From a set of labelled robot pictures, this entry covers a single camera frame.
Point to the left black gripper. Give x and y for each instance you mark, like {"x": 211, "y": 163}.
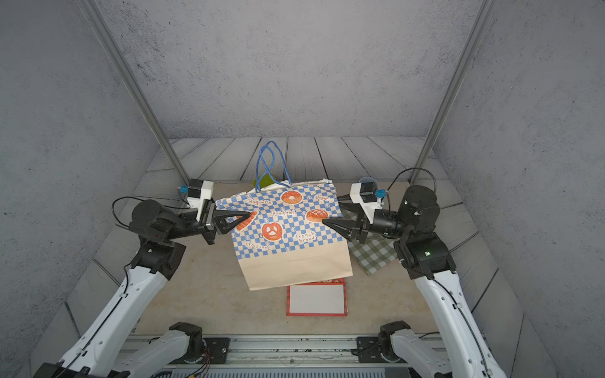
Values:
{"x": 211, "y": 216}

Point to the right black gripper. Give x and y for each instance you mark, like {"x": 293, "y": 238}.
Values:
{"x": 355, "y": 231}

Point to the blue checkered paper bag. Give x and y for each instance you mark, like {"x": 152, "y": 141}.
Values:
{"x": 284, "y": 242}

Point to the red and white paper bag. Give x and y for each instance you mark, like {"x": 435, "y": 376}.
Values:
{"x": 318, "y": 299}

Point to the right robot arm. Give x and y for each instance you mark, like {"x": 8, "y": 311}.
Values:
{"x": 430, "y": 265}

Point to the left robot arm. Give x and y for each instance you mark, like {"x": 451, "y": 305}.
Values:
{"x": 95, "y": 354}

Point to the green checkered cloth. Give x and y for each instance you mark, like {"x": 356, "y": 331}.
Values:
{"x": 374, "y": 254}

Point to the light blue mug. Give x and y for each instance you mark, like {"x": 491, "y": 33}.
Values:
{"x": 367, "y": 179}

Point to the green bowl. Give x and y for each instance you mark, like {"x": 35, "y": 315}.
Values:
{"x": 264, "y": 181}

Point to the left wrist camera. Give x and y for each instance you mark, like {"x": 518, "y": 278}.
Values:
{"x": 198, "y": 194}

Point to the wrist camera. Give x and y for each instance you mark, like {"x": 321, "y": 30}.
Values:
{"x": 367, "y": 199}
{"x": 198, "y": 194}

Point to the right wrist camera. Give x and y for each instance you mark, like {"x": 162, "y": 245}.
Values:
{"x": 367, "y": 199}

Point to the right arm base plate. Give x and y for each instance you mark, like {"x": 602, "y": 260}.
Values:
{"x": 368, "y": 350}

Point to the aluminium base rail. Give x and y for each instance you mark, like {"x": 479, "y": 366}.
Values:
{"x": 293, "y": 354}

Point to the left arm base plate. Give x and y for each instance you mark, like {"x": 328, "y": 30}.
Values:
{"x": 217, "y": 349}

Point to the left metal frame post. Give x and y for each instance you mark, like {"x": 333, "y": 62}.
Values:
{"x": 105, "y": 38}

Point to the metal frame post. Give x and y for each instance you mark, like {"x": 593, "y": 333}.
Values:
{"x": 105, "y": 38}
{"x": 469, "y": 50}

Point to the right metal frame post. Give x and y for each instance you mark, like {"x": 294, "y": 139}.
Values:
{"x": 469, "y": 50}

